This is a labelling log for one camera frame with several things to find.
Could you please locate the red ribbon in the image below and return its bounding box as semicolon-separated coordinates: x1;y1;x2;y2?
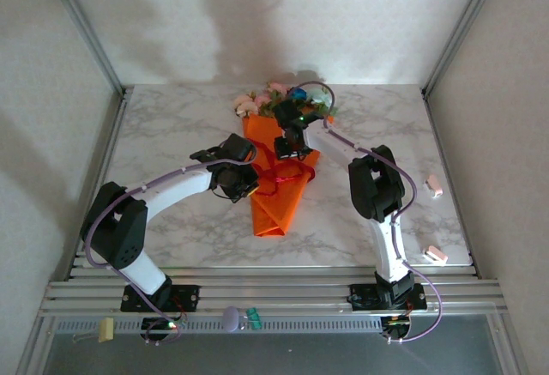
250;136;317;198

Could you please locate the orange wrapping paper sheet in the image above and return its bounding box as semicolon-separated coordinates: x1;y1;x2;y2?
242;115;322;238

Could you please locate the pink artificial flower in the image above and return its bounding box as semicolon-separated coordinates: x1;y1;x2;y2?
255;82;289;117

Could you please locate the peach artificial flower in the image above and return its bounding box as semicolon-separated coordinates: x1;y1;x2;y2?
233;94;259;118

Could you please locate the purple oval pebble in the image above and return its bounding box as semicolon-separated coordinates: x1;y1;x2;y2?
220;305;240;333

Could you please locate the yellow binder clip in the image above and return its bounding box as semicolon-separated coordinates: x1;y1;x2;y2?
71;317;116;345

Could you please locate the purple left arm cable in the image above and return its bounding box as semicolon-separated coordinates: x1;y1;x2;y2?
81;145;258;346

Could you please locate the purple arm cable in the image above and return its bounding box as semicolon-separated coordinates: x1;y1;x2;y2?
81;145;258;346
295;81;443;345

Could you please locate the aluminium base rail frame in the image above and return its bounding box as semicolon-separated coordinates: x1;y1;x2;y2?
38;85;511;318

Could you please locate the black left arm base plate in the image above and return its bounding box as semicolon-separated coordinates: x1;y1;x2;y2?
119;283;202;312

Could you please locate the grey slotted cable duct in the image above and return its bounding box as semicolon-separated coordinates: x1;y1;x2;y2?
53;317;383;336

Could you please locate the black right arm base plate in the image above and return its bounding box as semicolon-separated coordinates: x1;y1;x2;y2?
347;282;429;311

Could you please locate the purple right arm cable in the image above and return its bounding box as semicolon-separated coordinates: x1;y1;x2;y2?
295;81;443;345

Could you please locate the aluminium corner post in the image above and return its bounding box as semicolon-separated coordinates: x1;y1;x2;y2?
40;0;130;98
422;0;507;98

